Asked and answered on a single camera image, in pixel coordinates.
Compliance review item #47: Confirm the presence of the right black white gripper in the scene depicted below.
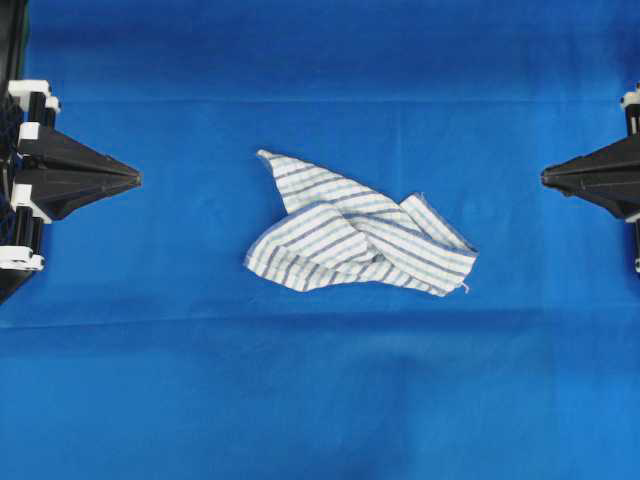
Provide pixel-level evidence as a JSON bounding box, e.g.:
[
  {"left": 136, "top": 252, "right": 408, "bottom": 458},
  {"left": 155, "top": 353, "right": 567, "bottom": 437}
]
[{"left": 541, "top": 83, "right": 639, "bottom": 273}]

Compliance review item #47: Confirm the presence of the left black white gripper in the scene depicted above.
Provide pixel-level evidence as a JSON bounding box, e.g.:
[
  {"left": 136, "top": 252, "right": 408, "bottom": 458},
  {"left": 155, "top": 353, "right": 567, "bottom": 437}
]
[{"left": 1, "top": 80, "right": 142, "bottom": 270}]

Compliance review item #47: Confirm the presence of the blue striped white towel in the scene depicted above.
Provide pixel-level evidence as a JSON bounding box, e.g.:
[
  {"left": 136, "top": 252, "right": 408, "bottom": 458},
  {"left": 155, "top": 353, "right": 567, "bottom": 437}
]
[{"left": 244, "top": 150, "right": 478, "bottom": 297}]

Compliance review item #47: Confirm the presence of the blue table cloth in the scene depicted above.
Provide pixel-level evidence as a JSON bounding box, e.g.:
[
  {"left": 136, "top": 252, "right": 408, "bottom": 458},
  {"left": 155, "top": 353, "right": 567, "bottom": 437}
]
[{"left": 1, "top": 1, "right": 639, "bottom": 479}]

